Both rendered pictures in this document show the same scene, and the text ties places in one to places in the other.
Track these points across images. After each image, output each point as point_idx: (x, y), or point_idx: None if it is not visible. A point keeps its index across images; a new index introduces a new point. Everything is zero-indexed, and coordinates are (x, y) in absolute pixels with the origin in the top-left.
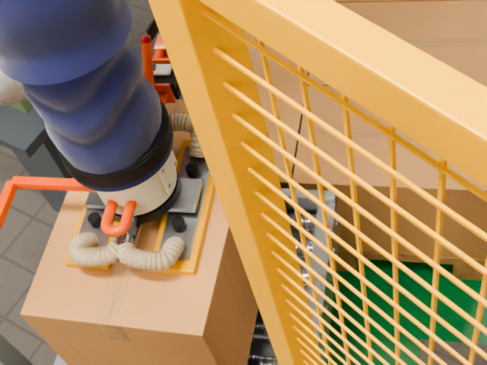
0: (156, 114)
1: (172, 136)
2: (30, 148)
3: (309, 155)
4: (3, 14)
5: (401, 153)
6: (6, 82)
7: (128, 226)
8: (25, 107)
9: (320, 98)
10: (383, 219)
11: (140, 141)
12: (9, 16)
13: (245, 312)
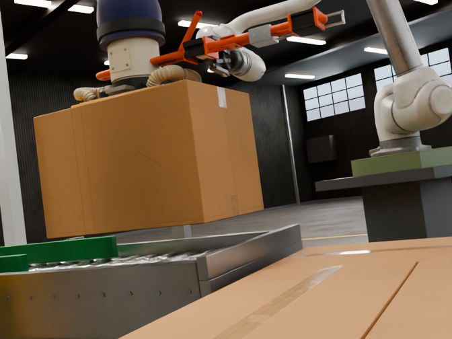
0: (108, 6)
1: (114, 29)
2: (318, 184)
3: (290, 271)
4: None
5: (251, 297)
6: (202, 36)
7: (97, 74)
8: (353, 171)
9: (387, 266)
10: None
11: (98, 15)
12: None
13: (84, 195)
